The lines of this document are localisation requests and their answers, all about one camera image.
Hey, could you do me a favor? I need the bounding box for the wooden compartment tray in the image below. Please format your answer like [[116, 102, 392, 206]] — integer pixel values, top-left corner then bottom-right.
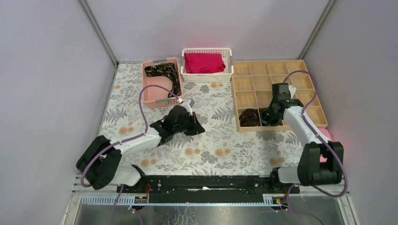
[[231, 60, 328, 133]]

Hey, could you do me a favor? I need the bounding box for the pink folded cloth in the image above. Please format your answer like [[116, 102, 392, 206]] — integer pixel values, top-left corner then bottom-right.
[[319, 127, 332, 163]]

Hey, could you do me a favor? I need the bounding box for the floral table mat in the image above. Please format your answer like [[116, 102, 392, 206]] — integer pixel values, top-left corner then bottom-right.
[[100, 64, 302, 175]]

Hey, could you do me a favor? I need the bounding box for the white plastic basket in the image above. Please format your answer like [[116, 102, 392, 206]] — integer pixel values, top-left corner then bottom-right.
[[180, 48, 234, 83]]

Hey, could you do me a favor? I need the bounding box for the red folded cloth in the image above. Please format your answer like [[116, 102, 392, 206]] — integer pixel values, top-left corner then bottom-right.
[[184, 53, 226, 74]]

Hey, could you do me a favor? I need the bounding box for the dark rolled necktie in tray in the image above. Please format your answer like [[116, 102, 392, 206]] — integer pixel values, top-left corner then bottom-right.
[[238, 109, 260, 127]]

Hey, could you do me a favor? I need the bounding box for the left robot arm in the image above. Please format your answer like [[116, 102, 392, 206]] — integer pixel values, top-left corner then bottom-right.
[[76, 105, 205, 193]]

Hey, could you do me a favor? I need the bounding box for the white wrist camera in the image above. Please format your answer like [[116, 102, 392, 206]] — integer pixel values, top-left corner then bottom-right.
[[178, 98, 195, 115], [288, 84, 297, 99]]

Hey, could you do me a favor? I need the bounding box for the blue floral necktie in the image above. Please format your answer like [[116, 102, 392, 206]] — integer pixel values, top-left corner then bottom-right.
[[260, 108, 283, 126]]

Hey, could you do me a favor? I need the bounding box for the black gold necktie in basket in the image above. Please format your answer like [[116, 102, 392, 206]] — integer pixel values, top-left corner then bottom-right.
[[144, 62, 182, 96]]

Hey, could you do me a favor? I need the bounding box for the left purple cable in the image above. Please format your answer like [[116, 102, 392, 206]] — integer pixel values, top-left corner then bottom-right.
[[80, 84, 183, 189]]

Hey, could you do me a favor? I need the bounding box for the white slotted cable duct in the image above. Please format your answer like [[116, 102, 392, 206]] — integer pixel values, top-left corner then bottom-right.
[[81, 195, 148, 206]]

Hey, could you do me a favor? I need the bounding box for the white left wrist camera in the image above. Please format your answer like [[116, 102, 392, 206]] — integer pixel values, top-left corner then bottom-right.
[[178, 98, 195, 115]]

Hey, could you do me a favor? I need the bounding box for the pink plastic basket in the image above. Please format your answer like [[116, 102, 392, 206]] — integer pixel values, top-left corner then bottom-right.
[[142, 57, 183, 108]]

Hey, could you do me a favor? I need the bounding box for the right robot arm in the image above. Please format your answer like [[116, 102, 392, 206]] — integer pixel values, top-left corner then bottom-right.
[[265, 83, 344, 193]]

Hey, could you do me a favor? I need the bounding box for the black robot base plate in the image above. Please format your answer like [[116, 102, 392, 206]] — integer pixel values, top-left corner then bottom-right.
[[122, 175, 300, 203]]

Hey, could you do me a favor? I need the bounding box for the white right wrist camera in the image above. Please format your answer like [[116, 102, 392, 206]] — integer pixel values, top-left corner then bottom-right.
[[288, 84, 297, 99]]

